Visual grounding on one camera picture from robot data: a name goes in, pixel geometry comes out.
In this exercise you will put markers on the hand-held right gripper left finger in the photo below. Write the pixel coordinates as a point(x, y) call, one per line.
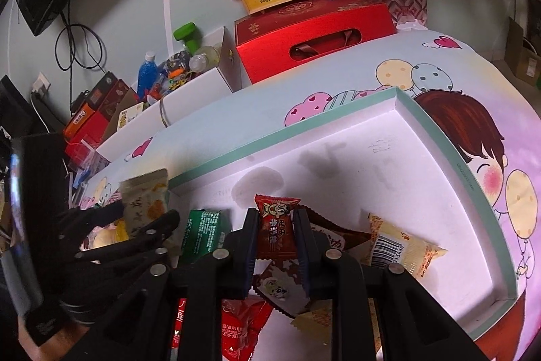
point(249, 276)

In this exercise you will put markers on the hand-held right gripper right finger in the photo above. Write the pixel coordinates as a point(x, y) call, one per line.
point(305, 276)

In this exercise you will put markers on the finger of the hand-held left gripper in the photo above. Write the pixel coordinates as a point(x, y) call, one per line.
point(160, 225)
point(105, 215)

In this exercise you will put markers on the clear-wrapped round bun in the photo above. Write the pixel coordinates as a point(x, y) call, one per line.
point(99, 239)

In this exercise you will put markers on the red-brown milk packet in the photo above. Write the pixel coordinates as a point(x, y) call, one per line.
point(279, 285)

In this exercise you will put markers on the cream snack packet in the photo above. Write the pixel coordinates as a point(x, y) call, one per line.
point(143, 196)

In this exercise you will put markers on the green snack box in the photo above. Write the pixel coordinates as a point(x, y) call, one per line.
point(203, 232)

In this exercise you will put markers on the pale yellow zigzag-edged packet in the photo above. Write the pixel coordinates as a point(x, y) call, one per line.
point(315, 323)

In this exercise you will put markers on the large red snack packet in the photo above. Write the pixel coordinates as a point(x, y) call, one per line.
point(243, 327)

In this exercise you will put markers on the small red candy packet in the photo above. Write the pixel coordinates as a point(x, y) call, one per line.
point(277, 225)

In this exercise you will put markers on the beige bread packet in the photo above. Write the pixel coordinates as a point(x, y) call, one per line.
point(397, 247)

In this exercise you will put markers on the pale teal box tray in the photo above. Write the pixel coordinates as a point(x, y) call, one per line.
point(380, 175)

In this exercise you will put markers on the clear plastic box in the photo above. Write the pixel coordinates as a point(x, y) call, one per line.
point(86, 153)

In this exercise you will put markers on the orange flat box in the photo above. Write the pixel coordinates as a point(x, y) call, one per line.
point(84, 115)

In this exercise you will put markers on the black power adapter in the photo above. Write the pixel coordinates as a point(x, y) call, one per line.
point(80, 99)

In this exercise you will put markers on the small cream carton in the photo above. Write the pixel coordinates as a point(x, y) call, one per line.
point(132, 115)

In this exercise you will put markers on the red flat box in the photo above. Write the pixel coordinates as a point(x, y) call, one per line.
point(116, 98)

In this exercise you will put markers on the white cardboard box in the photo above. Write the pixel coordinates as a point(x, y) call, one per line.
point(194, 90)

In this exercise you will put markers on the blue bottle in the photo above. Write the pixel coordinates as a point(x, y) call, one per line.
point(148, 77)

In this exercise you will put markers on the colourful toy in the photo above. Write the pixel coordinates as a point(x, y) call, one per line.
point(177, 67)

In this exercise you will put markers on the clear plastic bottle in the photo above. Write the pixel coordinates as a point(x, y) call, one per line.
point(205, 58)

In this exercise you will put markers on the large red gift box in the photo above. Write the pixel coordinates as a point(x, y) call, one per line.
point(270, 56)

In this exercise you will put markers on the brown cardboard carton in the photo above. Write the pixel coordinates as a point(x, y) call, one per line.
point(524, 56)

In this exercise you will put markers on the white wall socket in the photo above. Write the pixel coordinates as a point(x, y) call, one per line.
point(41, 84)

